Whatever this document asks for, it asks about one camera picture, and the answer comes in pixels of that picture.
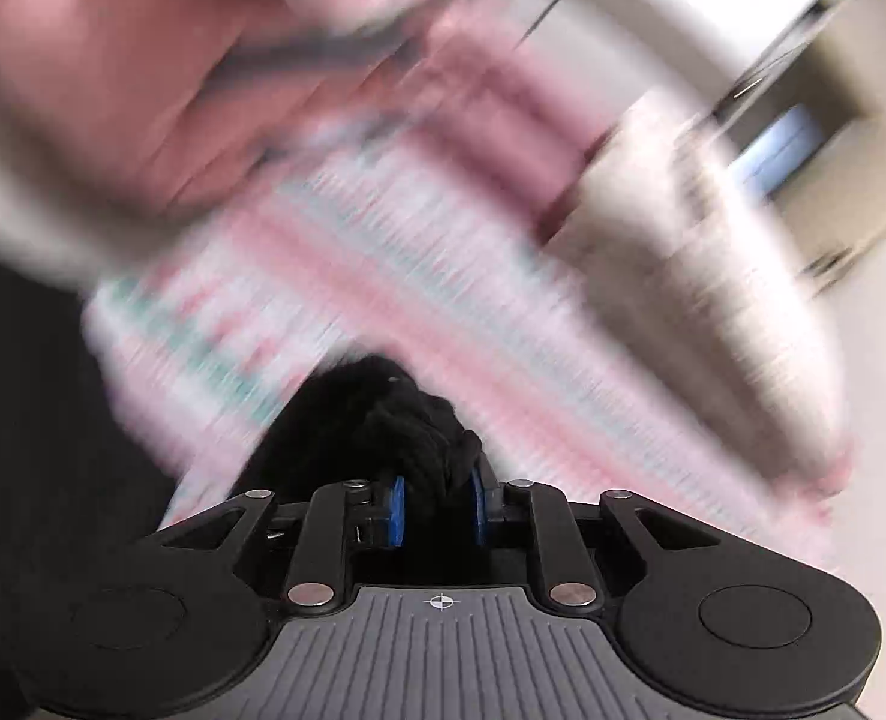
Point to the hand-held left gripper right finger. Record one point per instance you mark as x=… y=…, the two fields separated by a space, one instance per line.
x=477 y=510

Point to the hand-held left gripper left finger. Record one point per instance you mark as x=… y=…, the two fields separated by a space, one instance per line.
x=394 y=514

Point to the black pants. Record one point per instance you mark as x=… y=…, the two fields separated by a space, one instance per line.
x=383 y=412

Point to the patterned bed sheet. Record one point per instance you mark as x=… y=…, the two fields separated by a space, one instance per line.
x=428 y=292

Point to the beige striped duvet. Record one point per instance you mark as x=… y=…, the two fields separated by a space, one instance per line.
x=683 y=240

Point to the mauve quilt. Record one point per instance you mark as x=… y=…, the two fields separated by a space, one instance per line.
x=510 y=105

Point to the pink and grey blanket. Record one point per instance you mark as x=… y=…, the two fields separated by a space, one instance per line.
x=98 y=67

